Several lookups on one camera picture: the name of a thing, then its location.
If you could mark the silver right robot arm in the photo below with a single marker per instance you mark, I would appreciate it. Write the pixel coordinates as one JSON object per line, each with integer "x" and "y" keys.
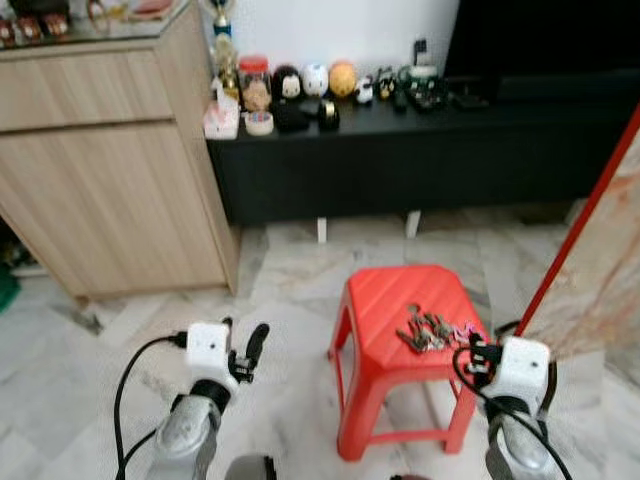
{"x": 520, "y": 445}

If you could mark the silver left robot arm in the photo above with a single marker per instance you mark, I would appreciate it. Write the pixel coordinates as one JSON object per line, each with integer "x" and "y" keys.
{"x": 190, "y": 430}

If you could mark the bunch of metal keys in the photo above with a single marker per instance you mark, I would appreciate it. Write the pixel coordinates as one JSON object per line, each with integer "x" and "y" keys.
{"x": 428, "y": 332}

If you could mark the red plastic stool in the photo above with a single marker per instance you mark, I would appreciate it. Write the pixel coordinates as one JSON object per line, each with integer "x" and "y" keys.
{"x": 385, "y": 300}

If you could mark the grey right robot leg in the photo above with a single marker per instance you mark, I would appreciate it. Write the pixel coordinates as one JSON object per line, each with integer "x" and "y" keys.
{"x": 410, "y": 477}

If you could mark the red-edged marble pattern board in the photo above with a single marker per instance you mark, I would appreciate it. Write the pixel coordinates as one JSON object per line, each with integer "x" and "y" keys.
{"x": 600, "y": 270}

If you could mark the black low tv console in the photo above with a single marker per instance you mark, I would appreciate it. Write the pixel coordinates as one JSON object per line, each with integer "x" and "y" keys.
{"x": 420, "y": 155}

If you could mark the light wooden cabinet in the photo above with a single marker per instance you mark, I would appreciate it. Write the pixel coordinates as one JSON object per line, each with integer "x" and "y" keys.
{"x": 100, "y": 170}

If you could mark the pink white tissue box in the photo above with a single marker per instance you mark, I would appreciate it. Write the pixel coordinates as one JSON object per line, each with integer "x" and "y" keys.
{"x": 221, "y": 120}

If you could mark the black round speaker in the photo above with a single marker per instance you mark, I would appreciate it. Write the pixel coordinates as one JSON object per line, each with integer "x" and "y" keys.
{"x": 328, "y": 116}

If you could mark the clear jar red lid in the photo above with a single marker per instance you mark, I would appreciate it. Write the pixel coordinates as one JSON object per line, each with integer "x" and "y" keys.
{"x": 255, "y": 88}

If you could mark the black-haired round figurine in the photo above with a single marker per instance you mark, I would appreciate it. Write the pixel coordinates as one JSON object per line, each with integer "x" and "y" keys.
{"x": 288, "y": 84}

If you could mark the white round figurine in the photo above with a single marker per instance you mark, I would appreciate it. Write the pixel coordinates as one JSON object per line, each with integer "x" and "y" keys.
{"x": 316, "y": 80}

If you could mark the gold trophy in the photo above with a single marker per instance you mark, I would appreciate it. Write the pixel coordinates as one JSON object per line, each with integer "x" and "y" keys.
{"x": 224, "y": 60}

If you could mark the small panda figurine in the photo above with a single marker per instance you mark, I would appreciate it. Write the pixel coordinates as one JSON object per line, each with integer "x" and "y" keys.
{"x": 365, "y": 92}

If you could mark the orange egg-shaped figurine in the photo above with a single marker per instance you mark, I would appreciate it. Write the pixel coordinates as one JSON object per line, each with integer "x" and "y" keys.
{"x": 343, "y": 78}

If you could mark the small black yellow figurine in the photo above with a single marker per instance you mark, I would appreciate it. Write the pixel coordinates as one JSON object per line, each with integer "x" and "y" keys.
{"x": 386, "y": 84}

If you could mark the black television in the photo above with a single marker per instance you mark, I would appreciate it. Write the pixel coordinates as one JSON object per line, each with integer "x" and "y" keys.
{"x": 540, "y": 40}

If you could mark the pink dish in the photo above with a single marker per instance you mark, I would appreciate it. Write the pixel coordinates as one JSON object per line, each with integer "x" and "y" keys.
{"x": 150, "y": 9}

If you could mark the brown ornaments on cabinet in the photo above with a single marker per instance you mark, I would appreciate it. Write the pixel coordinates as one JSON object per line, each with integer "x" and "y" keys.
{"x": 35, "y": 25}

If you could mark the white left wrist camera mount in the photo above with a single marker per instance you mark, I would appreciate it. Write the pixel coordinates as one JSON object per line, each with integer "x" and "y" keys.
{"x": 208, "y": 348}

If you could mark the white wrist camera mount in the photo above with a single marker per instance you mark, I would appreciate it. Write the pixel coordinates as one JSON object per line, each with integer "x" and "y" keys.
{"x": 208, "y": 348}
{"x": 523, "y": 368}

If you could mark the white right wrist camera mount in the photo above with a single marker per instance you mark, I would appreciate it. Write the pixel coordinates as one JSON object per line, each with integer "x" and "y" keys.
{"x": 523, "y": 368}

